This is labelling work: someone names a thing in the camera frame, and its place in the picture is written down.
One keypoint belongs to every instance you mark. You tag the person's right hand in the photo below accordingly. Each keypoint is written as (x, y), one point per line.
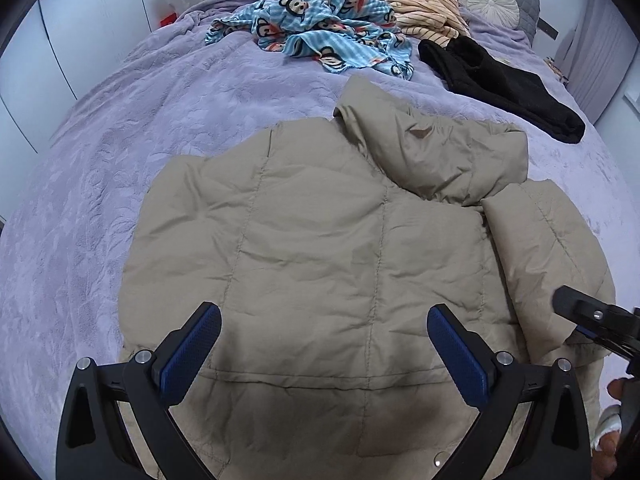
(607, 425)

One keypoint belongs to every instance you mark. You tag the peach striped garment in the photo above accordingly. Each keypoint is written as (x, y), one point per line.
(420, 0)

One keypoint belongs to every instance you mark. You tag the light purple curtain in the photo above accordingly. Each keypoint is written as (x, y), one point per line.
(595, 60)

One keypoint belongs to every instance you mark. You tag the purple embossed blanket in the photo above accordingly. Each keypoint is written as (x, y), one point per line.
(100, 210)

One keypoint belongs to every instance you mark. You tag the small red item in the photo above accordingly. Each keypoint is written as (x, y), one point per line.
(167, 18)

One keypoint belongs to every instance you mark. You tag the blue monkey print cloth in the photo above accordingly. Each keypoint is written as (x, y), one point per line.
(310, 25)

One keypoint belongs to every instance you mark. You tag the black garment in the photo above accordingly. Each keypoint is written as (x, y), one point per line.
(505, 80)

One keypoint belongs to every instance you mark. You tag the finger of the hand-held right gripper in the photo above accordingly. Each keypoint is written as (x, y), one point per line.
(570, 302)

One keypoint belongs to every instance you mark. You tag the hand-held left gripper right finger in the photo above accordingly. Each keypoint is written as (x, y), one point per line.
(457, 355)

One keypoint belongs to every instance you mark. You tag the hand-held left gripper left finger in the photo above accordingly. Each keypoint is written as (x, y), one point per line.
(192, 355)

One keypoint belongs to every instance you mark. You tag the white wardrobe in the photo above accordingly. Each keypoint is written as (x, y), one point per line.
(75, 35)

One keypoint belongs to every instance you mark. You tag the beige puffer jacket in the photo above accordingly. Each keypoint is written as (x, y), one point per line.
(325, 240)

